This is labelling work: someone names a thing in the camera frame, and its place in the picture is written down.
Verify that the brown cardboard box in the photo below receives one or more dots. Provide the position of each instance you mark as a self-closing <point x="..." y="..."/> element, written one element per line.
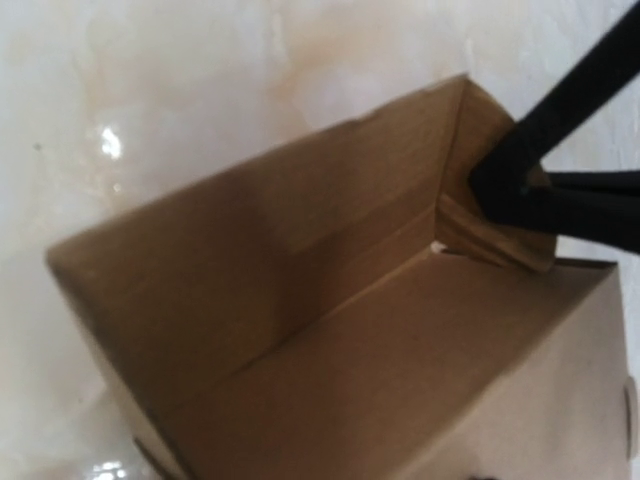
<point x="338" y="308"/>

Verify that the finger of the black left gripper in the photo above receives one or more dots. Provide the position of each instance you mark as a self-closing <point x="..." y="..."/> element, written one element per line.
<point x="601" y="207"/>

